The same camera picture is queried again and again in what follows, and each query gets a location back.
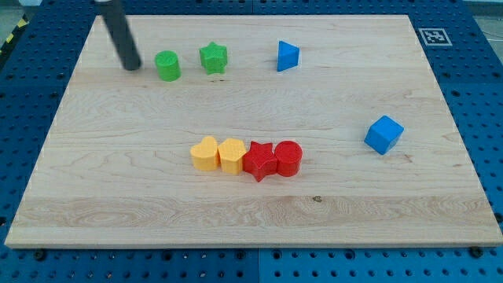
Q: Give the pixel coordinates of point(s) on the blue cube block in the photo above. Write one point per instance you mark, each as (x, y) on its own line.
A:
(383, 135)

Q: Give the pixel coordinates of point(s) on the green cylinder block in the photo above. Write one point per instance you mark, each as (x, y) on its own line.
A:
(167, 65)

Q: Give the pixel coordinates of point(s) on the white fiducial marker tag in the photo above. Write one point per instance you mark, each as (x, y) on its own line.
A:
(435, 37)

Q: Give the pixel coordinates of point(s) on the red star block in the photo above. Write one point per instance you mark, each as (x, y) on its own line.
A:
(260, 160)

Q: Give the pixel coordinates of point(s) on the green star block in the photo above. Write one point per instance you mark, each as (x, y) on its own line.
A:
(213, 58)

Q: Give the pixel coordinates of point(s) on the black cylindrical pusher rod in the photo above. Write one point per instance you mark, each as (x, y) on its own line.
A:
(118, 28)

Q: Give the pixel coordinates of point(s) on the yellow heart block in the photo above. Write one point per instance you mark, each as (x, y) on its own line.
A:
(205, 155)

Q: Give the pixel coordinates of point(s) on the yellow pentagon block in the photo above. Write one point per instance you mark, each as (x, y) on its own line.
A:
(231, 153)

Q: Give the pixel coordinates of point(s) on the red cylinder block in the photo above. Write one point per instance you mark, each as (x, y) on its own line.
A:
(289, 155)

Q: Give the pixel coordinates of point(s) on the light wooden board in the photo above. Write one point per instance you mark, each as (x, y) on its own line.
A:
(115, 169)

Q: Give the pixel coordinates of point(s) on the blue triangular prism block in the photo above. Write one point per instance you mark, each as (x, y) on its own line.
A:
(287, 56)

